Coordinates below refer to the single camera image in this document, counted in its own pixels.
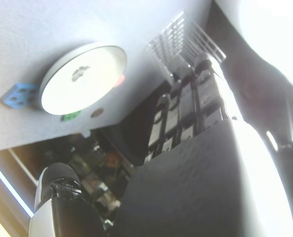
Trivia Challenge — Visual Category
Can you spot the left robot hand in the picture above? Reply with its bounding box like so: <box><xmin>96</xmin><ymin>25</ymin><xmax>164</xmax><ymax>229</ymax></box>
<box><xmin>29</xmin><ymin>53</ymin><xmax>293</xmax><ymax>237</ymax></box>

